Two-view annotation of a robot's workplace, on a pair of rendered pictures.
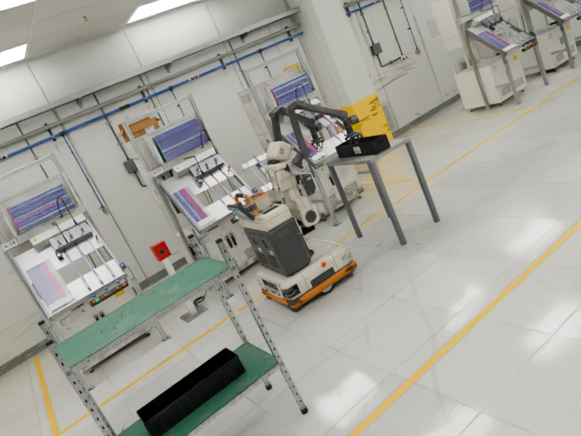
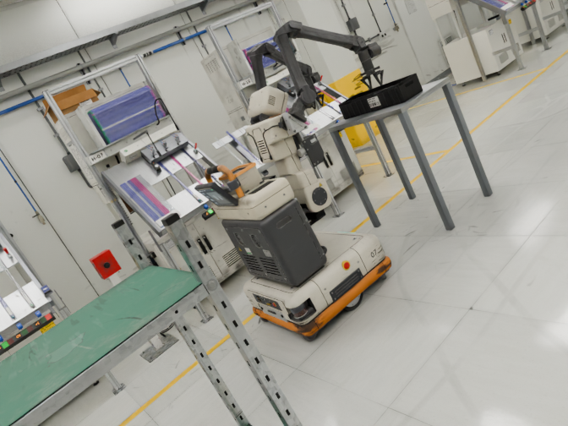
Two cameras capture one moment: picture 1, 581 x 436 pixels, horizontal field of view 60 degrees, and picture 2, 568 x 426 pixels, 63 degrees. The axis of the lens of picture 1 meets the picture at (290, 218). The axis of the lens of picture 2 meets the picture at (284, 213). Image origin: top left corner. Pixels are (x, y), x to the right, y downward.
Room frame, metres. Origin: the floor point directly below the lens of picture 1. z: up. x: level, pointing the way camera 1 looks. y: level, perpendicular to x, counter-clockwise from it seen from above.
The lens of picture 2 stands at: (1.51, 0.23, 1.23)
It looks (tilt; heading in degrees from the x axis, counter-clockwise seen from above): 15 degrees down; 356
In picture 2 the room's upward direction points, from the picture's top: 27 degrees counter-clockwise
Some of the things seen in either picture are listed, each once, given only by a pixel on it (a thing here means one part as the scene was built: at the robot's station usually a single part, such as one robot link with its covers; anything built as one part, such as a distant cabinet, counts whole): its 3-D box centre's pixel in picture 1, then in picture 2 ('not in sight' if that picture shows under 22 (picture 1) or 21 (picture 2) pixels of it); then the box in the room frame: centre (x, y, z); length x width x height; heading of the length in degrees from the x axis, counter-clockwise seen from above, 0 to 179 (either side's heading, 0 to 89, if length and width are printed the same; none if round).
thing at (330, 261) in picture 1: (304, 270); (314, 276); (4.01, 0.08, 0.16); 0.67 x 0.64 x 0.25; 112
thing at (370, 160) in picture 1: (381, 191); (407, 160); (4.39, -0.86, 0.40); 0.70 x 0.45 x 0.80; 22
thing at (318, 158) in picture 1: (318, 159); (307, 137); (5.84, -0.59, 0.65); 1.01 x 0.73 x 1.29; 27
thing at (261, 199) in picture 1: (258, 201); (241, 179); (3.96, 0.18, 0.87); 0.23 x 0.15 x 0.11; 22
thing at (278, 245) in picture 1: (274, 231); (268, 222); (3.97, 0.16, 0.59); 0.55 x 0.34 x 0.83; 22
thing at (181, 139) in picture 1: (180, 140); (127, 114); (5.26, 0.69, 1.52); 0.51 x 0.13 x 0.27; 117
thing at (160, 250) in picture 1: (175, 279); (129, 303); (4.60, 1.23, 0.39); 0.24 x 0.24 x 0.78; 27
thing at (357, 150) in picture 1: (360, 146); (377, 98); (4.38, -0.83, 0.86); 0.57 x 0.17 x 0.11; 22
